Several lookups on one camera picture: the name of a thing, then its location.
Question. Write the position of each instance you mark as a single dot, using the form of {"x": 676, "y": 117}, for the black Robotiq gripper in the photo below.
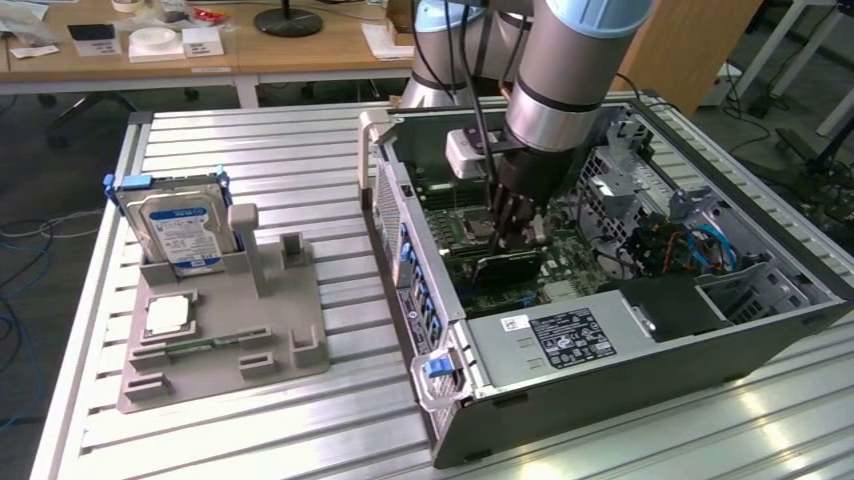
{"x": 528, "y": 175}

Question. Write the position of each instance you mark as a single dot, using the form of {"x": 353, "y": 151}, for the black graphics card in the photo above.
{"x": 508, "y": 267}

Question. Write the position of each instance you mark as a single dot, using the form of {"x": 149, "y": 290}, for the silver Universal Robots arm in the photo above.
{"x": 568, "y": 75}

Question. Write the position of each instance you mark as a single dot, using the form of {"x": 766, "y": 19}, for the CPU socket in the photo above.
{"x": 477, "y": 225}

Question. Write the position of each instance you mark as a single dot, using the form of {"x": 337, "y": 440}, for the perforated silver disk bay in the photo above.
{"x": 621, "y": 185}

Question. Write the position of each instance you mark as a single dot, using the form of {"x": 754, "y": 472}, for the green motherboard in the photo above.
{"x": 568, "y": 260}

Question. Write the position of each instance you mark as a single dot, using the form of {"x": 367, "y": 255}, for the installed green RAM stick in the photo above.
{"x": 461, "y": 251}

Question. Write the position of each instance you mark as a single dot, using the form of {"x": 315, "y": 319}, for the silver chipset heat sink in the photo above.
{"x": 570, "y": 290}

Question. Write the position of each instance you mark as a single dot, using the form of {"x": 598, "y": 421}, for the white paper stack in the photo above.
{"x": 383, "y": 45}

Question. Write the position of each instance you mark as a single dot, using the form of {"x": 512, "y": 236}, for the wooden cabinet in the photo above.
{"x": 694, "y": 50}

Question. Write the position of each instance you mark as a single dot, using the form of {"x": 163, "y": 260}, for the brown cardboard box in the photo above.
{"x": 401, "y": 15}

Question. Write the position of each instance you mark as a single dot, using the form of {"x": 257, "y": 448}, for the grey power supply unit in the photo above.
{"x": 508, "y": 365}

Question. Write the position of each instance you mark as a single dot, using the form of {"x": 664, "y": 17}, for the wooden desk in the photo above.
{"x": 321, "y": 55}

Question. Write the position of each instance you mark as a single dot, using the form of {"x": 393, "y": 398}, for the blue case latch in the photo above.
{"x": 439, "y": 365}

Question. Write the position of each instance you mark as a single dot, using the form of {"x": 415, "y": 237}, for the open grey disk bay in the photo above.
{"x": 754, "y": 295}

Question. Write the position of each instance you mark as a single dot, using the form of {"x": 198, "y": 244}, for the open dark PC case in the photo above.
{"x": 601, "y": 400}

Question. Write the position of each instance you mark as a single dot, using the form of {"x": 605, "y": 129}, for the black round lamp base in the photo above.
{"x": 287, "y": 22}

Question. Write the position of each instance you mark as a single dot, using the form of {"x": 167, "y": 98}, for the small white labelled box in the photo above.
{"x": 201, "y": 42}

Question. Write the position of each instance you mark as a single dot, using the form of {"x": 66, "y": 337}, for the red packet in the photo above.
{"x": 209, "y": 16}

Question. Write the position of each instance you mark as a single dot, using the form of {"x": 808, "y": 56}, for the loose green RAM stick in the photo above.
{"x": 201, "y": 345}

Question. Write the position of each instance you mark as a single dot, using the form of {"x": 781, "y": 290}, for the grey parts rack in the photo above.
{"x": 221, "y": 370}

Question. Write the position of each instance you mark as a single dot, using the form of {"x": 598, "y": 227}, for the silver CPU chip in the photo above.
{"x": 167, "y": 315}

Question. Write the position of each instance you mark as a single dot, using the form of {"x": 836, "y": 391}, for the white box with tape roll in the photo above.
{"x": 157, "y": 45}

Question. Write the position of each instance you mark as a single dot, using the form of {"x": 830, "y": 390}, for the black office chair base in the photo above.
{"x": 87, "y": 110}

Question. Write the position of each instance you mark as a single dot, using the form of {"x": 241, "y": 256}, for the beige tape roll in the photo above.
{"x": 123, "y": 5}

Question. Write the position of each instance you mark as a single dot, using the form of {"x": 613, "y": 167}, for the black and white box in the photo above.
{"x": 94, "y": 40}

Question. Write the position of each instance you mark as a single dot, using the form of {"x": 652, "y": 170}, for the white paper card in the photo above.
{"x": 34, "y": 51}

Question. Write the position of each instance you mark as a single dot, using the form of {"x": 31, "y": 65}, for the clear plastic bag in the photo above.
{"x": 21, "y": 25}

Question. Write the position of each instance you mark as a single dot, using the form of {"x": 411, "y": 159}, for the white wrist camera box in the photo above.
{"x": 468, "y": 155}

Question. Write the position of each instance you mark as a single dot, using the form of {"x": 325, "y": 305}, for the white metal desk frame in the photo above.
{"x": 768, "y": 52}

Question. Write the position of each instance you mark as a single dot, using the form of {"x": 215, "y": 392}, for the hard disk with blue bracket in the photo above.
{"x": 181, "y": 235}

